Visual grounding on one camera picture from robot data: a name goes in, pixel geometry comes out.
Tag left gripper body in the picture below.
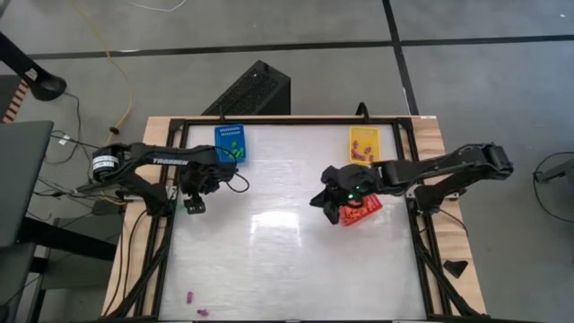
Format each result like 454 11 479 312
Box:
178 159 239 198

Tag black triangular bracket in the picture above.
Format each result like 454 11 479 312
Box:
442 258 470 279

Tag grey floor box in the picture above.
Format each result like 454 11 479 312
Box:
91 199 127 216

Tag black desk base beam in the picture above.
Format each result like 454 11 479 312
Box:
17 216 118 263

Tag blue plastic basket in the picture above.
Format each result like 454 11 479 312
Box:
213 124 248 164

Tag dark grey furniture panel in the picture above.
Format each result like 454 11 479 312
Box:
0 241 38 323

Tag black floor tape strip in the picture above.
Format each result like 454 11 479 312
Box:
26 34 574 61
380 0 421 116

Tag black stand with round base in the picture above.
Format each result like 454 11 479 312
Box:
0 31 68 102

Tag dark grey stand leg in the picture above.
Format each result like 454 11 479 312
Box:
534 157 574 184

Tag long yellow cable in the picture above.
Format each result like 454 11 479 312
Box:
71 0 135 153

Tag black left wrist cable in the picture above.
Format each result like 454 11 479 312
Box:
219 146 251 195

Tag yellow plastic basket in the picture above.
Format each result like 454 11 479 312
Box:
348 126 382 166

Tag striped floor marker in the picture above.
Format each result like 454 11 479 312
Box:
2 80 29 125

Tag red plastic basket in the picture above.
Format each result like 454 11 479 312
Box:
338 193 385 228

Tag white floor cable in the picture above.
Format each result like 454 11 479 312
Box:
125 0 187 13

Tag black perforated computer case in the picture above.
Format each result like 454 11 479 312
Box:
201 59 291 117

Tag grey desk top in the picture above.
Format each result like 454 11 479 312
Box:
0 119 55 249

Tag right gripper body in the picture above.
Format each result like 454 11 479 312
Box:
320 163 383 204

